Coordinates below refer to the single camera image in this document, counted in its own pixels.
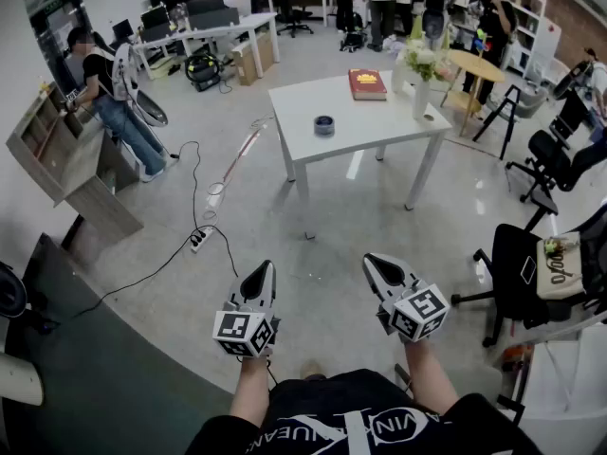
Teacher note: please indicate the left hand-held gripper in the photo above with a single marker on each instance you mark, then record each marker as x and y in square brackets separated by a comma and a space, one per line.
[237, 325]

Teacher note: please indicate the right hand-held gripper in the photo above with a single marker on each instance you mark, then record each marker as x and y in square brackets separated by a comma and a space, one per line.
[417, 313]

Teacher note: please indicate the grey tape roll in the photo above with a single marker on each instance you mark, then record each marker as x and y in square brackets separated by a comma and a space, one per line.
[324, 132]

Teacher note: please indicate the person's left forearm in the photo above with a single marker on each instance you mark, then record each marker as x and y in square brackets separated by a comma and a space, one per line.
[251, 387]

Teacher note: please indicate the person's right forearm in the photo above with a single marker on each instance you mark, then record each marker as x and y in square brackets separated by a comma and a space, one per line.
[429, 377]

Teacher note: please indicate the white power strip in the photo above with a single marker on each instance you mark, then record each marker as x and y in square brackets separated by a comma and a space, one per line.
[201, 241]

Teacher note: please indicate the person's tan shoe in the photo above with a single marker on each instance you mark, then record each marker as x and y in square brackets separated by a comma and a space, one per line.
[313, 370]

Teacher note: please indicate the black office chair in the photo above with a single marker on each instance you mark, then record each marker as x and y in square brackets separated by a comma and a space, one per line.
[287, 7]
[550, 159]
[512, 273]

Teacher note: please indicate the red thin pole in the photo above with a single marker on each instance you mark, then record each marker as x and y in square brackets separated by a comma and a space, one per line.
[239, 157]

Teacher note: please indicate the person's black printed shirt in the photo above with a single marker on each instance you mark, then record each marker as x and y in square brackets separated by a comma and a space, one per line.
[341, 405]

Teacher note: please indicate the black smartphone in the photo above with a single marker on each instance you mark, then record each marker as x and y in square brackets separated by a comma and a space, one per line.
[527, 269]

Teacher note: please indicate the beige canvas bag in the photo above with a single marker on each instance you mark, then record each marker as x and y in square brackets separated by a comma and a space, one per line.
[562, 278]

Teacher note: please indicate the white ceramic vase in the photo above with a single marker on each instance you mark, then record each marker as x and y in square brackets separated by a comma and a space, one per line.
[420, 102]
[398, 81]

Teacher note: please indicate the wooden shelf cabinet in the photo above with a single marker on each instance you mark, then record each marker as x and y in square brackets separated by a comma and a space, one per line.
[90, 192]

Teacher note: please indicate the red hardcover book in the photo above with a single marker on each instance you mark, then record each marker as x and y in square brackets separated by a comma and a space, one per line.
[367, 83]

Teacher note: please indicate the white table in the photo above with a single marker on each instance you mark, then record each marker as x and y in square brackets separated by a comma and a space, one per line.
[569, 382]

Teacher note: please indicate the black step stool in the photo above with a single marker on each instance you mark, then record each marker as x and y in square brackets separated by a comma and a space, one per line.
[509, 107]

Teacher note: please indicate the black yellow vacuum cleaner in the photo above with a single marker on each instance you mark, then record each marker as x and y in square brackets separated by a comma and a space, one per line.
[201, 71]

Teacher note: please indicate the cardboard box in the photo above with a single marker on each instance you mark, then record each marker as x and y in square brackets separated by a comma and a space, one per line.
[249, 62]

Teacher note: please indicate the white flower bouquet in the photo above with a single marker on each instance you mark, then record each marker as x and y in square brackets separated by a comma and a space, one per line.
[424, 60]

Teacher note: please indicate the round wooden side table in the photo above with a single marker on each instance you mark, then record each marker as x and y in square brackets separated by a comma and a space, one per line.
[479, 67]

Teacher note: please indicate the black green backpack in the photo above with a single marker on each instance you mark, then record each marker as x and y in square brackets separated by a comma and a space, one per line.
[353, 41]

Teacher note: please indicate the yellow green cloth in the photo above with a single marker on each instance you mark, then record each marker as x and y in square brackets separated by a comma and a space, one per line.
[416, 29]

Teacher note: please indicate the colourful block toy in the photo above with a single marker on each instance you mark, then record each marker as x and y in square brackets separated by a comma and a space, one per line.
[483, 43]

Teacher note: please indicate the long white desk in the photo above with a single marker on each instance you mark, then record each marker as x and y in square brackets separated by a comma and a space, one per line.
[227, 26]

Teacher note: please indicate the grey desk partition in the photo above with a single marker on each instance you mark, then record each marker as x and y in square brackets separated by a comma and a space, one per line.
[213, 14]

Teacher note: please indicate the small black monitor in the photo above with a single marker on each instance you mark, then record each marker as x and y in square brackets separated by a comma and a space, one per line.
[155, 18]

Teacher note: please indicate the black laptop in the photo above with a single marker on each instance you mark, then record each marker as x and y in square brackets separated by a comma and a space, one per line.
[122, 30]

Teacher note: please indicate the white shelf unit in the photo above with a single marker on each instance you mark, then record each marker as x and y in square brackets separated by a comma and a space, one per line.
[533, 31]

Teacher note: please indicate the black framed glass door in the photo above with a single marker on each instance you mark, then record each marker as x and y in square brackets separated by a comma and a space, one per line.
[47, 41]

